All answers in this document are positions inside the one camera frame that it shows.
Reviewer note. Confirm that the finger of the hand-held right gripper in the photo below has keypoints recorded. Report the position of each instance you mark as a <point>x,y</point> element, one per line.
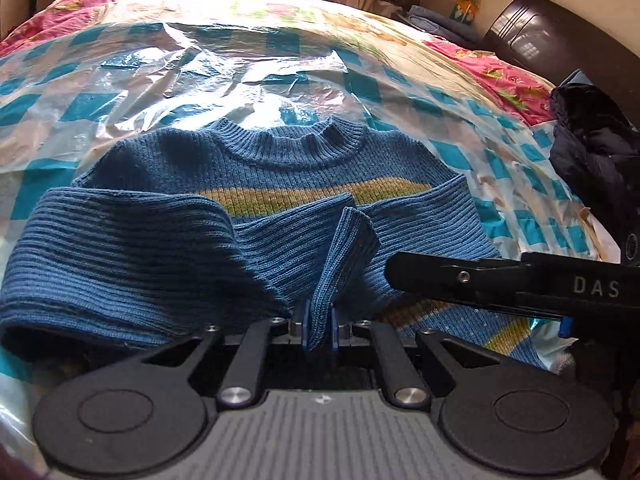
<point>563,327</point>
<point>450,275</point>

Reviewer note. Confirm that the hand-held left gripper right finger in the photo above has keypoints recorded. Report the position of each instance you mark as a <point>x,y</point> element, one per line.
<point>336,331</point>

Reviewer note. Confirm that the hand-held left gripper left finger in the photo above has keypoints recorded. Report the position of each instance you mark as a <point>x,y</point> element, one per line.
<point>298,329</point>

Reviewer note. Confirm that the blue knitted striped sweater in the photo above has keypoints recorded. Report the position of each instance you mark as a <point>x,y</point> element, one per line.
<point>165,240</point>

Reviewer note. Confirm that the folded blue clothes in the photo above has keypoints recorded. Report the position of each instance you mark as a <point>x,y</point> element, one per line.
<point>440,22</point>

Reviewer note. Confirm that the brown tape strip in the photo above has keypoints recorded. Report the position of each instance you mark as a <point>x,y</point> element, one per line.
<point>586,215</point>

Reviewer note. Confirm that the black padded jacket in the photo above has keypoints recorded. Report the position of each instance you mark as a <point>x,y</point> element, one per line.
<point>595,145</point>

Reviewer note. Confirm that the pink floral blanket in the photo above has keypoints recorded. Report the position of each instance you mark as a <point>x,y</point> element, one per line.
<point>505,80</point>

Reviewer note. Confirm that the dark brown wooden headboard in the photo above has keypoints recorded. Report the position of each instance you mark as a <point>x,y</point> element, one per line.
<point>540,35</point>

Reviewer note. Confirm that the checkered clear plastic sheet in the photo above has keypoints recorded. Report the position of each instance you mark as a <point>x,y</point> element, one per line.
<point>165,75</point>

